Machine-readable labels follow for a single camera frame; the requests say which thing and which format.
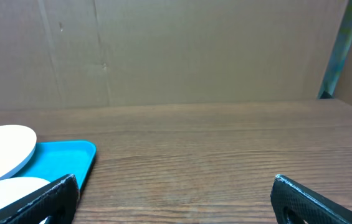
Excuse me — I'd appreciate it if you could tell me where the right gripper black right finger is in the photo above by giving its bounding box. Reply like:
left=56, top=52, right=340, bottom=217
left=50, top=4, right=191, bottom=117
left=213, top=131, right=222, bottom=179
left=270, top=174, right=352, bottom=224

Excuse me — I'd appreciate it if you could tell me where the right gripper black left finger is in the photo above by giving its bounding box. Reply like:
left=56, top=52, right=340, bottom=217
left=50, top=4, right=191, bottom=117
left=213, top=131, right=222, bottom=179
left=0, top=174, right=80, bottom=224

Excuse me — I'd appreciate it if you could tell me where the teal plastic tray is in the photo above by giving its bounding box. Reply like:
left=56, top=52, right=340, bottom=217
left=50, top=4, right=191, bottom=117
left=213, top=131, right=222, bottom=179
left=15, top=140, right=97, bottom=191

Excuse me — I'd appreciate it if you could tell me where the light blue plate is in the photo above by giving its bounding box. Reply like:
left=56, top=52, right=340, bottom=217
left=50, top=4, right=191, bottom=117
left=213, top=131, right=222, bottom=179
left=0, top=176, right=51, bottom=224

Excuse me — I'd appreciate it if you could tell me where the white plate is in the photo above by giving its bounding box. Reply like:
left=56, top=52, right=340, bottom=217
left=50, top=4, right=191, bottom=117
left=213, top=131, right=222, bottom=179
left=0, top=124, right=37, bottom=180

